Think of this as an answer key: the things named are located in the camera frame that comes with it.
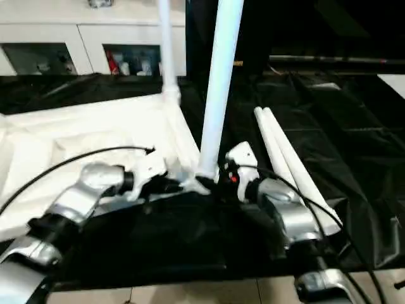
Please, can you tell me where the white glass-door cabinet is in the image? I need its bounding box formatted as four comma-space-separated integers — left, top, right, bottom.
0, 0, 188, 77

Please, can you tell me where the black backdrop cloth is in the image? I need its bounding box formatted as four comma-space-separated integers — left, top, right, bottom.
185, 0, 405, 77

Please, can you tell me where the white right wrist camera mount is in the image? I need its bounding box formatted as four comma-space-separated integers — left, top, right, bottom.
224, 141, 263, 203

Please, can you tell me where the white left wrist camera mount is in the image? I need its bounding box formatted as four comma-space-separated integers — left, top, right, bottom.
127, 151, 169, 203

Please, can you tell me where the white plastic table top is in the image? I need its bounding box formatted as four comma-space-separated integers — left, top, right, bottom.
0, 91, 211, 243

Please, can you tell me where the dark grey tube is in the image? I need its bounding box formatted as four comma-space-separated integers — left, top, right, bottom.
268, 54, 405, 66

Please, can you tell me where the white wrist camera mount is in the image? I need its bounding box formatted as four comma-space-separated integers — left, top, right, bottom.
127, 151, 169, 203
224, 141, 263, 203

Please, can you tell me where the white plastic table leg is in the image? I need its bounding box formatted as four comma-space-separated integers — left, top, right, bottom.
157, 0, 184, 107
261, 107, 343, 238
196, 0, 245, 185
254, 106, 297, 189

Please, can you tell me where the red white bottle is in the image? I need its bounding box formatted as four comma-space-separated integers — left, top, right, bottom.
106, 50, 120, 75

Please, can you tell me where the black work surface mat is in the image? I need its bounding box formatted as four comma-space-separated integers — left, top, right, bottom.
0, 71, 405, 292

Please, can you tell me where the black left wrist camera cable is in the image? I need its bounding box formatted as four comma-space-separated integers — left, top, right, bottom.
0, 145, 156, 216

